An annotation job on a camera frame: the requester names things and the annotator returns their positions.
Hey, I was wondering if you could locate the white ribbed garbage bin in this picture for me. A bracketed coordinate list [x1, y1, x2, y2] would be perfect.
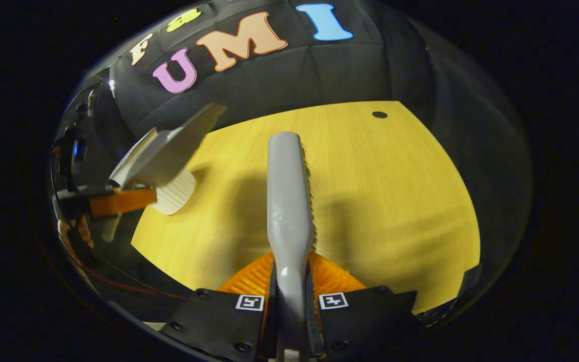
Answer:
[110, 127, 197, 216]

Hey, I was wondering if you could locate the grey plastic dustpan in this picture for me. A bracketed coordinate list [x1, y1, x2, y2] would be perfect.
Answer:
[101, 103, 228, 243]

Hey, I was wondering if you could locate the small grey broom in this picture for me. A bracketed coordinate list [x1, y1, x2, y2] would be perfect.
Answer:
[267, 132, 318, 362]

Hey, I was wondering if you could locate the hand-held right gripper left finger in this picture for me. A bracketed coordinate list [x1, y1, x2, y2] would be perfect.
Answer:
[161, 250, 277, 360]

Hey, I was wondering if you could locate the thin red cable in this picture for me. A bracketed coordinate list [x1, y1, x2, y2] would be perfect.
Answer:
[61, 236, 187, 301]

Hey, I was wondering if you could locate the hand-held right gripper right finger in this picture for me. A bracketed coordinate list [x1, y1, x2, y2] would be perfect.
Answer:
[306, 250, 419, 356]

